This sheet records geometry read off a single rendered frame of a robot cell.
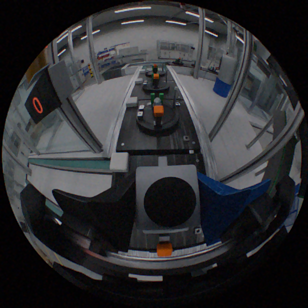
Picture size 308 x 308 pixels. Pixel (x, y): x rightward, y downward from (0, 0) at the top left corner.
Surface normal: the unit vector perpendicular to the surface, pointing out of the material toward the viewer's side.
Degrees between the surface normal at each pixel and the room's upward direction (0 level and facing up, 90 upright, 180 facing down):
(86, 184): 0
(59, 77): 90
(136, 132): 0
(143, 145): 0
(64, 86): 90
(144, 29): 90
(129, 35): 90
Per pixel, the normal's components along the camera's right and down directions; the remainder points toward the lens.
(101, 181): 0.00, -0.46
